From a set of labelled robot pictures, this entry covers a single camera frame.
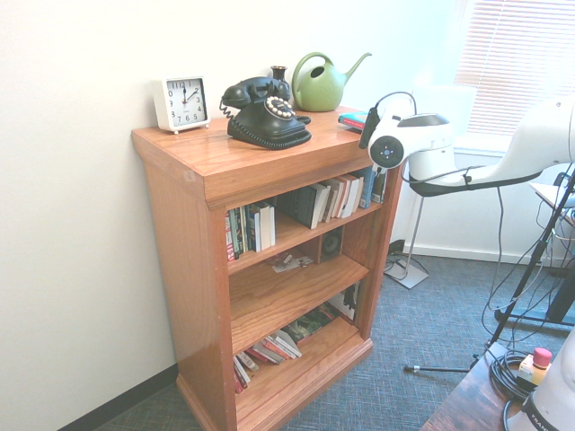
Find teal and orange paperback book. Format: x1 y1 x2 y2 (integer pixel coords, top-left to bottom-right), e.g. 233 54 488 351
338 111 372 134

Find large black covered book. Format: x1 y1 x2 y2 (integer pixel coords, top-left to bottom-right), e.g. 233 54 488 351
274 182 332 231

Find blue spine book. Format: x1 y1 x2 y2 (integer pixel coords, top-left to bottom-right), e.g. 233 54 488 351
250 204 261 253

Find black spine book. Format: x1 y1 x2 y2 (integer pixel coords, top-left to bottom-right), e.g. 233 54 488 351
243 205 253 255

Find thin white paged book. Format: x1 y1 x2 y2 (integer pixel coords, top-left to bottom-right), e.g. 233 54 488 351
321 178 345 224
334 175 354 220

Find white printed card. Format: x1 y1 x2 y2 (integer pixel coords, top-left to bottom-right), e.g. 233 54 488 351
269 255 300 274

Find dark green spine book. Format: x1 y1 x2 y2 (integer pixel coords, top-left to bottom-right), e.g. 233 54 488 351
233 207 246 258

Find small wooden cube speaker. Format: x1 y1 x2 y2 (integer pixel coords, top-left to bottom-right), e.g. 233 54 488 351
319 225 346 265

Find red and white spine book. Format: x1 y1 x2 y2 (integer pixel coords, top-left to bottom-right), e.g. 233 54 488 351
225 209 236 262

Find thick cream paged book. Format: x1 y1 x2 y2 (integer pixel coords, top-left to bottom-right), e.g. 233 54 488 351
343 172 366 216

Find blue covered book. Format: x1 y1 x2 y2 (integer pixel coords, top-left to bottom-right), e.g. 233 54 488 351
352 166 377 210

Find black vintage rotary telephone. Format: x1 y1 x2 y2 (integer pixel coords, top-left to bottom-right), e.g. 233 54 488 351
218 76 313 152

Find dark grey covered book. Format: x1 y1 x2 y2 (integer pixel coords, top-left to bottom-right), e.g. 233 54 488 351
371 163 389 204

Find black and white picture book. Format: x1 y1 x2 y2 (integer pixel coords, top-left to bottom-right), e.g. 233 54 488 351
330 281 362 325

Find dark green flat book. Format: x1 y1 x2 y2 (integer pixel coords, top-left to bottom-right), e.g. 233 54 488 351
280 304 341 346

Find wooden bookshelf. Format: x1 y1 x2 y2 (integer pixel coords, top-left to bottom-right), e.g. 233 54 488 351
130 105 405 431

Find green plastic watering can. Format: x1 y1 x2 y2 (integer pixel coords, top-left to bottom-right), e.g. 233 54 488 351
291 51 373 112

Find white leaning paperback book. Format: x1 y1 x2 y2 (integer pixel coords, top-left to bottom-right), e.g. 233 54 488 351
270 329 304 360

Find red and white leaning book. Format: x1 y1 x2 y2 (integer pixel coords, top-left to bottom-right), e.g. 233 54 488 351
251 336 288 365

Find small black vase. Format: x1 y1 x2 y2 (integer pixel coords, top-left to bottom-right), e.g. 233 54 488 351
270 65 291 104

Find cream leaning paperback book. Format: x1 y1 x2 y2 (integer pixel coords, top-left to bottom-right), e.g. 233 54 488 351
233 350 261 374

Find white square alarm clock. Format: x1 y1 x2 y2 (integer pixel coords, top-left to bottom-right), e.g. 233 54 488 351
160 75 211 135

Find red leaning paperback book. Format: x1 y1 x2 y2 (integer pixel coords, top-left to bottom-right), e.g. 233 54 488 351
232 358 251 395

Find white floor lamp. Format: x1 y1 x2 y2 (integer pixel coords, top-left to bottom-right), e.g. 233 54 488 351
383 84 477 292

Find light wooden board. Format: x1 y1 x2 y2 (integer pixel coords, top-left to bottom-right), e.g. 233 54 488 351
528 180 575 208

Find white window blinds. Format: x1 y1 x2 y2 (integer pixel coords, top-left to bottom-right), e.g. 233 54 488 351
453 0 575 136

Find black desk leg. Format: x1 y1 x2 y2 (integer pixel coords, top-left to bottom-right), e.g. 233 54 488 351
547 262 575 322

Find yellow emergency stop button box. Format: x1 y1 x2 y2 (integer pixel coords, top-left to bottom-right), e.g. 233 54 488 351
517 347 553 387

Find dark camera cable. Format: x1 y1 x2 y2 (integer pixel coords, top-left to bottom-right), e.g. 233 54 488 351
371 91 507 315

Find black camera tripod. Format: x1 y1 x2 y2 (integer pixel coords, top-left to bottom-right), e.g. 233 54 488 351
402 172 575 376

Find coiled black cable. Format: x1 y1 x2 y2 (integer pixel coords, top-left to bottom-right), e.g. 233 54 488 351
489 349 540 431

